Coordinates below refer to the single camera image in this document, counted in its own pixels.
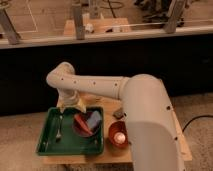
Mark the green plastic tray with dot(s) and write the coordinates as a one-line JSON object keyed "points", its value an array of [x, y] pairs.
{"points": [[70, 143]]}

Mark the left grey metal post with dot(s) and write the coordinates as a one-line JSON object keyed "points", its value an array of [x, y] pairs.
{"points": [[9, 30]]}

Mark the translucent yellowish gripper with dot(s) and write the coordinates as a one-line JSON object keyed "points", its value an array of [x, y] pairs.
{"points": [[70, 98]]}

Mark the grey metal post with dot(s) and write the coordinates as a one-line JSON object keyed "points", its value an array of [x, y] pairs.
{"points": [[78, 22], [9, 30], [174, 13]]}

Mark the dark purple bowl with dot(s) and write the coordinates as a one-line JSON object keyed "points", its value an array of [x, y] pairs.
{"points": [[79, 131]]}

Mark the white egg in bowl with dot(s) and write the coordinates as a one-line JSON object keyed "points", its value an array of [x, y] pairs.
{"points": [[119, 137]]}

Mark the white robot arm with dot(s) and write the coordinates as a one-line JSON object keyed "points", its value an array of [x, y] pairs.
{"points": [[149, 118]]}

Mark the middle grey metal post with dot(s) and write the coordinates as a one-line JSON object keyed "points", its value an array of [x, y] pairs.
{"points": [[78, 22]]}

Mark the blue sponge in bowl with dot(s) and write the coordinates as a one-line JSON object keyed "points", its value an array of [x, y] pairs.
{"points": [[94, 120]]}

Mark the metal fork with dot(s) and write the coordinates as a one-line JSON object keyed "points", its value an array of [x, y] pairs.
{"points": [[58, 135]]}

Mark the red bowl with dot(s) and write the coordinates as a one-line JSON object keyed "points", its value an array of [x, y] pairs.
{"points": [[115, 127]]}

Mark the right grey metal post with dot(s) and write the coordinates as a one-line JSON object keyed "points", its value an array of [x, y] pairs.
{"points": [[174, 13]]}

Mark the grey rectangular block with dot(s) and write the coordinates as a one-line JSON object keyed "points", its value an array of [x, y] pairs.
{"points": [[118, 114]]}

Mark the red pepper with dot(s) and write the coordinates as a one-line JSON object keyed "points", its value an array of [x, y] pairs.
{"points": [[82, 123]]}

